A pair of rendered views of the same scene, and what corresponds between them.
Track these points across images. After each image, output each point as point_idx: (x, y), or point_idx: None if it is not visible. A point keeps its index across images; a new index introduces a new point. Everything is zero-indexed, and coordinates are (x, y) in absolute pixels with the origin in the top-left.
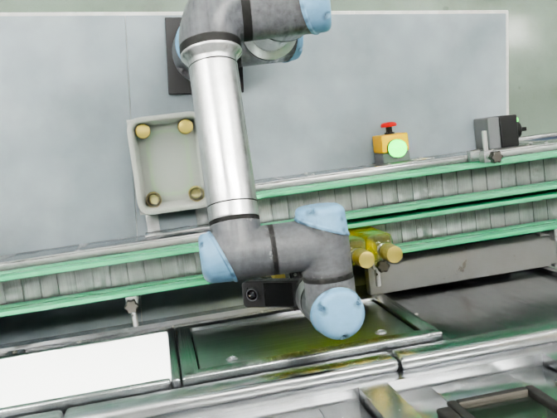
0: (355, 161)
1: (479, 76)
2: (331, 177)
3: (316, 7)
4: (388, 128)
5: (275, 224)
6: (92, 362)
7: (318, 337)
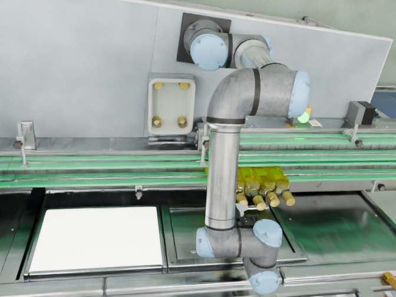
0: None
1: (362, 76)
2: (261, 131)
3: (297, 111)
4: None
5: (242, 232)
6: (116, 230)
7: None
